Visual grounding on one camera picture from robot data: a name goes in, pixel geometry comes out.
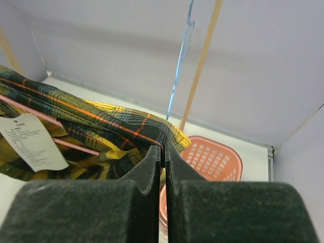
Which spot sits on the aluminium frame rail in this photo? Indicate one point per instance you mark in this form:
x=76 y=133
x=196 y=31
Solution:
x=271 y=153

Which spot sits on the pink plastic laundry basket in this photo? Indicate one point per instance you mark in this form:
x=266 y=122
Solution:
x=203 y=158

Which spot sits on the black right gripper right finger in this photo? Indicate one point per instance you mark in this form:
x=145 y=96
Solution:
x=199 y=210

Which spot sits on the light blue wire hanger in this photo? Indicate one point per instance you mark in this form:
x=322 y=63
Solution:
x=182 y=55

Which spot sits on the wooden clothes rack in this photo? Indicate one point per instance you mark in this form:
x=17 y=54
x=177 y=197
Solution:
x=13 y=61

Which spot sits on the yellow plaid flannel shirt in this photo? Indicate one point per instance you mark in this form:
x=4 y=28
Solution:
x=122 y=136

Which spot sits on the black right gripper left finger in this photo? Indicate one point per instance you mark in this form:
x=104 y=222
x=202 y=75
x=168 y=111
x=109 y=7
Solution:
x=123 y=210

